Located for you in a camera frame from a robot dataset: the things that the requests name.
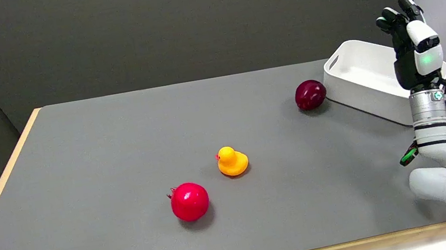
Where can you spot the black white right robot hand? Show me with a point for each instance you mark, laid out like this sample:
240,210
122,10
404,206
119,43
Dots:
416,50

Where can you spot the yellow rubber duck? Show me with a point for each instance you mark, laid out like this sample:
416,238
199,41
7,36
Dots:
232,161

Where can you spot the white plastic bin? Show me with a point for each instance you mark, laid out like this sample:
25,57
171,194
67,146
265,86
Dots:
366,80

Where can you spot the dark red plum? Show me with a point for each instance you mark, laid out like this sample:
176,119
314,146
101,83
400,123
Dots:
310,94

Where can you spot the red pomegranate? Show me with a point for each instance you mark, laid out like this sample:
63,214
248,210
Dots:
189,201

